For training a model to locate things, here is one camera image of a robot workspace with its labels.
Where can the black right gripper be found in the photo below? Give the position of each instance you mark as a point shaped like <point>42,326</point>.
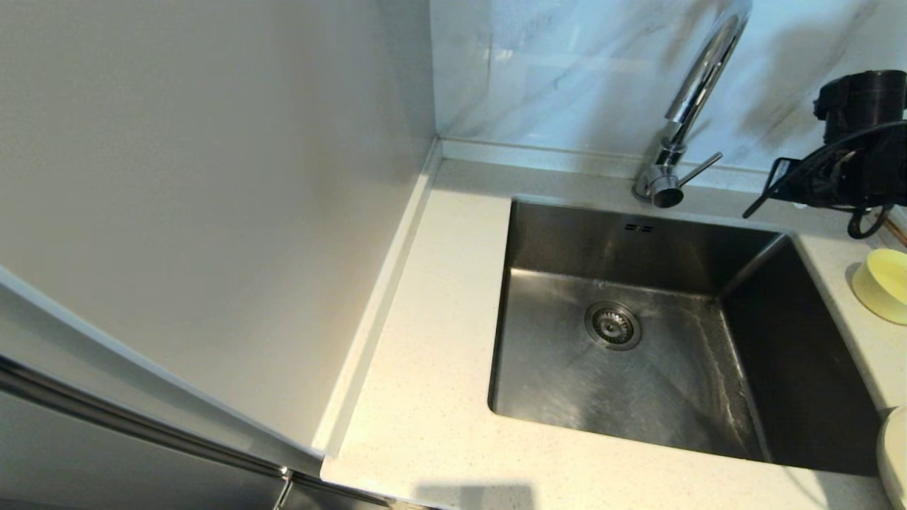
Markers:
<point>815,184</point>

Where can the brown wooden chopstick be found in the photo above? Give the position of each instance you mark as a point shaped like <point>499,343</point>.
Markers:
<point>898,232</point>
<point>901,239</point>

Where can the yellow plastic cup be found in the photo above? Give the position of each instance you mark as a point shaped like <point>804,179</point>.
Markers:
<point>882,290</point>

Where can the chrome gooseneck faucet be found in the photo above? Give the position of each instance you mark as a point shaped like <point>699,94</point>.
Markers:
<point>698,85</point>

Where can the white round plate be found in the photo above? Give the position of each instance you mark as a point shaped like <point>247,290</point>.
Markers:
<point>896,460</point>

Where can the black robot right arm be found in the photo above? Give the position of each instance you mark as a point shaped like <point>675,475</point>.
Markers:
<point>864,99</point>

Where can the stainless steel sink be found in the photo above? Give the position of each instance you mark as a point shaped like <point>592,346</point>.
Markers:
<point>638,397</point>

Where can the round metal drain strainer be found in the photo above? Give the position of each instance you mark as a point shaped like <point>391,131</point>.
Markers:
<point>613,326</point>

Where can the stainless steel under-counter cabinet front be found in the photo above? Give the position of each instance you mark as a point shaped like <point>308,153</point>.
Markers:
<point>333,496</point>

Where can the white refrigerator side panel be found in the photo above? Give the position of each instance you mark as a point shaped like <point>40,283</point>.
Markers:
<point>212,177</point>

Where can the large stainless steel refrigerator door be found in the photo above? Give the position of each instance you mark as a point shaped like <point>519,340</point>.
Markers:
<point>106,460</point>

